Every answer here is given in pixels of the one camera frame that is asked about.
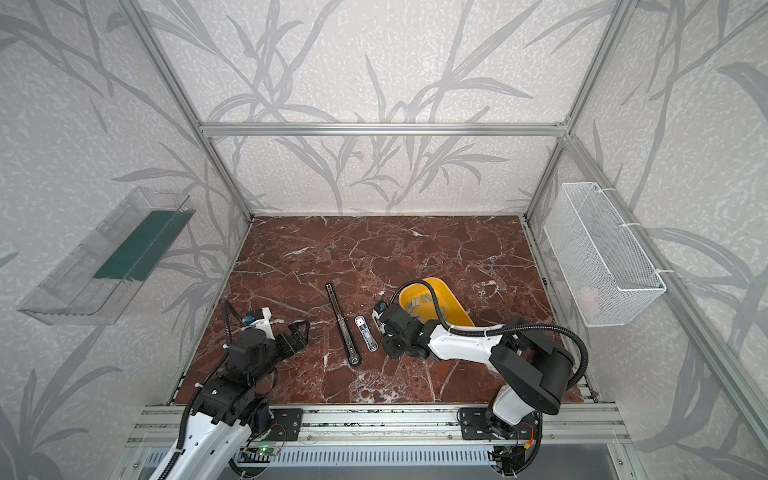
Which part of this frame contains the white wire mesh basket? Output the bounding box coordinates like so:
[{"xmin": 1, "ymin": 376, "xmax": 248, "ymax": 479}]
[{"xmin": 544, "ymin": 182, "xmax": 667, "ymax": 327}]

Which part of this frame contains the clear plastic wall shelf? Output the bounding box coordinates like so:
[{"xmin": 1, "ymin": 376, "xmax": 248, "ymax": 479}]
[{"xmin": 18, "ymin": 187, "xmax": 196, "ymax": 326}]

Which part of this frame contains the blue mini stapler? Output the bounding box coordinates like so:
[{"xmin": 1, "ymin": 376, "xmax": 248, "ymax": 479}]
[{"xmin": 354, "ymin": 316, "xmax": 379, "ymax": 352}]

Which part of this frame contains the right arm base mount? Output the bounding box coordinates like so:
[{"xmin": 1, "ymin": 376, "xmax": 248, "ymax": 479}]
[{"xmin": 456, "ymin": 407, "xmax": 542, "ymax": 443}]

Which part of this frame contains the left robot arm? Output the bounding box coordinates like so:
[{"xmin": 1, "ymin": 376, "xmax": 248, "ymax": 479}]
[{"xmin": 151, "ymin": 300, "xmax": 311, "ymax": 479}]

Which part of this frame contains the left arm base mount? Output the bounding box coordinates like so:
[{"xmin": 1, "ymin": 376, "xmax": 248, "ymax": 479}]
[{"xmin": 264, "ymin": 408, "xmax": 304, "ymax": 443}]

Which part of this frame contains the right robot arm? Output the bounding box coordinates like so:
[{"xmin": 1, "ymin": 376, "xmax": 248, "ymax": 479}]
[{"xmin": 372, "ymin": 277, "xmax": 589, "ymax": 426}]

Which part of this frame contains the yellow plastic tray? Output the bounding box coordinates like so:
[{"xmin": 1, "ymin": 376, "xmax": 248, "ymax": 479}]
[{"xmin": 397, "ymin": 277, "xmax": 475, "ymax": 327}]

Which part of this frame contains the aluminium front rail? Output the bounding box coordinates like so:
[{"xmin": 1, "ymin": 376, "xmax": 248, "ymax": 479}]
[{"xmin": 126, "ymin": 403, "xmax": 631, "ymax": 448}]

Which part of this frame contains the grey slotted cable duct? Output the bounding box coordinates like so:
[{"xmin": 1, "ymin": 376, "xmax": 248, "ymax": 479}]
[{"xmin": 143, "ymin": 448, "xmax": 499, "ymax": 469}]

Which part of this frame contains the small green circuit board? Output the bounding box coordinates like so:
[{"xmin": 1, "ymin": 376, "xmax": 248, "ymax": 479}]
[{"xmin": 243, "ymin": 445, "xmax": 284, "ymax": 462}]

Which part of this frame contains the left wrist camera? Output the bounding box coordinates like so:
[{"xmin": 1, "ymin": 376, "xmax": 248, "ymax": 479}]
[{"xmin": 242, "ymin": 307, "xmax": 274, "ymax": 339}]

